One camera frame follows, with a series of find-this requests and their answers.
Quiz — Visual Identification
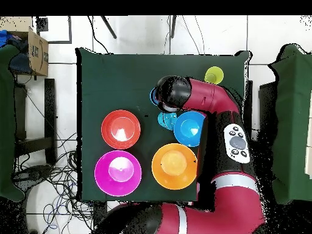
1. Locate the large pink bowl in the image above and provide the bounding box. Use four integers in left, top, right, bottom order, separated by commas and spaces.
94, 150, 143, 197

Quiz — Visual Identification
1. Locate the blue cup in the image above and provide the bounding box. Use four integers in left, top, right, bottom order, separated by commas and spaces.
149, 87, 160, 106

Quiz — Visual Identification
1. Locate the large orange bowl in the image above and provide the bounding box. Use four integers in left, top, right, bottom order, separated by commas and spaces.
151, 143, 199, 190

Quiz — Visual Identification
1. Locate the yellow cup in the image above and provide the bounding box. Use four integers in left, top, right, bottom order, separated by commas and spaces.
204, 66, 224, 85

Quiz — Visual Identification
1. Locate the green side table cloth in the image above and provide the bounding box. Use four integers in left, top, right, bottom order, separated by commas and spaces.
268, 43, 312, 205
0, 43, 27, 202

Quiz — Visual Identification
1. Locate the medium blue bowl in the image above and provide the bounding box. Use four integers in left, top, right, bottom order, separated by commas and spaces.
173, 111, 207, 147

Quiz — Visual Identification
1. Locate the dark bag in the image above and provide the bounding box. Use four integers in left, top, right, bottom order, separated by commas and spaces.
9, 40, 34, 75

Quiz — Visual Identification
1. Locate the black stand leg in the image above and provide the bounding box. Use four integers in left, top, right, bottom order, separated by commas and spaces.
168, 15, 177, 39
99, 15, 118, 40

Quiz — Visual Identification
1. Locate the small light blue bowl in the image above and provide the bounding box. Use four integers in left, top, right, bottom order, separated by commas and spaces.
157, 111, 178, 131

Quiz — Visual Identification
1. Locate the cardboard box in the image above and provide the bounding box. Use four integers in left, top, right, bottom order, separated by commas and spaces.
0, 16, 49, 77

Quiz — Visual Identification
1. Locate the dark green table cloth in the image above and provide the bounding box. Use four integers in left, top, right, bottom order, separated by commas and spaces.
76, 47, 252, 203

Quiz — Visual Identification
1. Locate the shallow red-orange bowl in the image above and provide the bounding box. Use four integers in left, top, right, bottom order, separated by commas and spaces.
101, 109, 141, 150

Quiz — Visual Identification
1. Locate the black metal frame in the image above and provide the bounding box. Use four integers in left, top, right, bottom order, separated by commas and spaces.
13, 78, 57, 166
243, 80, 276, 144

